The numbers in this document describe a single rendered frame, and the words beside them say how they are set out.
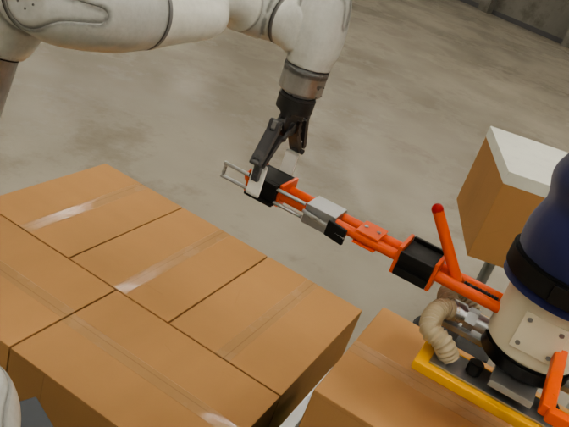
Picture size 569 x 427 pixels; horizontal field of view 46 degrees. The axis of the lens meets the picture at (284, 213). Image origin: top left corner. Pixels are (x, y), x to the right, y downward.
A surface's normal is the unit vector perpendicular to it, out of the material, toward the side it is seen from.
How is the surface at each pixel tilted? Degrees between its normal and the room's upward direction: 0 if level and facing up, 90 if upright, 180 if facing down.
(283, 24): 88
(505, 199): 90
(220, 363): 0
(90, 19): 91
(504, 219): 90
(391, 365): 0
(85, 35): 117
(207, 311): 0
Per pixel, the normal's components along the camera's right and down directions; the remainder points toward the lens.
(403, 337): 0.29, -0.85
